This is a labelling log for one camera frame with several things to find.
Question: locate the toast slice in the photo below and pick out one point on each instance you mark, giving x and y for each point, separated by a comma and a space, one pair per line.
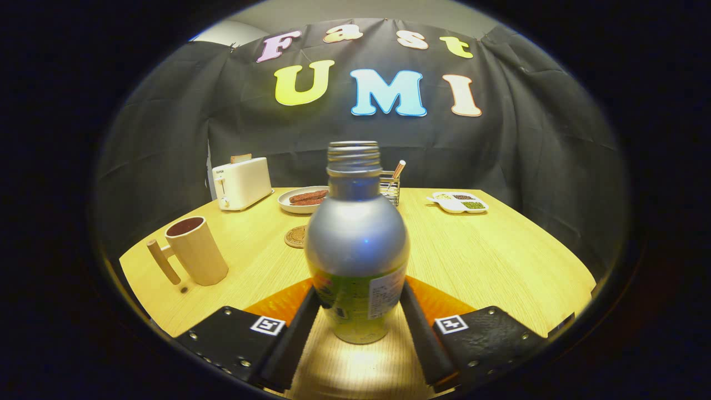
240, 158

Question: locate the round cork coaster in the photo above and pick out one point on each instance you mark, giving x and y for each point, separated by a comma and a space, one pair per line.
294, 238

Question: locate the pink striped straw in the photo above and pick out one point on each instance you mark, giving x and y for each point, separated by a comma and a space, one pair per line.
399, 168

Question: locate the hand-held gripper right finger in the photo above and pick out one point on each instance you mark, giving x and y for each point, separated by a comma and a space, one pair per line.
427, 344

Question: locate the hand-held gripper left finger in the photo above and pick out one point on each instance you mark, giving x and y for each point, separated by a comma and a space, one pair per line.
291, 344

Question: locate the white round plate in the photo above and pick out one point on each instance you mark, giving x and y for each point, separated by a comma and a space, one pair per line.
288, 204

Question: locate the silver bottle with green label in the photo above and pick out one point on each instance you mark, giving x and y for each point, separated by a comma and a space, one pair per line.
355, 239

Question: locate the wooden table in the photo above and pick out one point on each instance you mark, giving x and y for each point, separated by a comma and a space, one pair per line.
472, 250

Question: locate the cream toaster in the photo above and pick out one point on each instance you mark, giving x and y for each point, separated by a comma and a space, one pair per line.
244, 183

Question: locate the white divided bean dish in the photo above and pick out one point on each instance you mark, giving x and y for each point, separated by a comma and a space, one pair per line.
458, 203

